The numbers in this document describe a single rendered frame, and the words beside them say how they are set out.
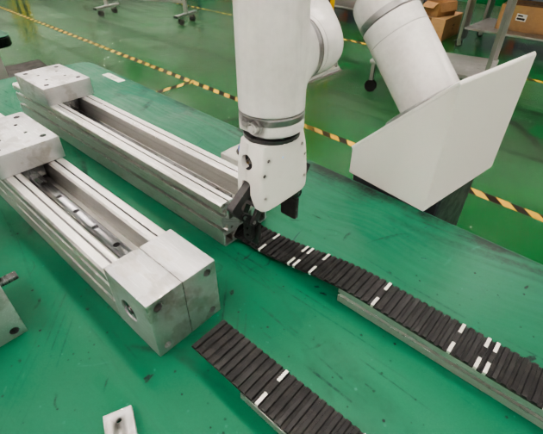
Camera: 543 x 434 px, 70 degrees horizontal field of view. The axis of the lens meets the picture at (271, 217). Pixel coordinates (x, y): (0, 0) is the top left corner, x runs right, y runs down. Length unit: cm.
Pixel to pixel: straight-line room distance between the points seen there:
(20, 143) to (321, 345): 59
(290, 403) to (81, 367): 26
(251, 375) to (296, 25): 38
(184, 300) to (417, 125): 47
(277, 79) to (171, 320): 30
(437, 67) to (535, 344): 49
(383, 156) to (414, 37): 22
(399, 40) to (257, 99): 42
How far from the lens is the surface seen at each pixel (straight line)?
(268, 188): 51
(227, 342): 49
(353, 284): 55
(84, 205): 73
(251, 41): 45
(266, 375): 46
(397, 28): 83
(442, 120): 69
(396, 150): 75
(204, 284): 50
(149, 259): 51
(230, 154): 78
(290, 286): 58
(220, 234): 64
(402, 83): 82
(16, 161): 78
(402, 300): 55
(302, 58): 47
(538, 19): 521
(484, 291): 65
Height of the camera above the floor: 121
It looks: 38 degrees down
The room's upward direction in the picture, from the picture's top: straight up
